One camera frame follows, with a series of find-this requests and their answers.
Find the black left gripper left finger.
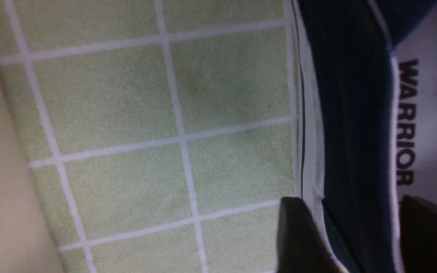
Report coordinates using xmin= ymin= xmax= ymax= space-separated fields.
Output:
xmin=276 ymin=197 xmax=340 ymax=273

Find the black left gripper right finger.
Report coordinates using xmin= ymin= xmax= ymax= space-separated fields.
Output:
xmin=399 ymin=196 xmax=437 ymax=273

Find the navy canvas sneaker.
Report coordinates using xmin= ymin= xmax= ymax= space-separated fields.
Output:
xmin=291 ymin=0 xmax=437 ymax=273

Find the green checked cloth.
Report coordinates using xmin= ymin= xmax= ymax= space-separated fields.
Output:
xmin=0 ymin=0 xmax=298 ymax=273

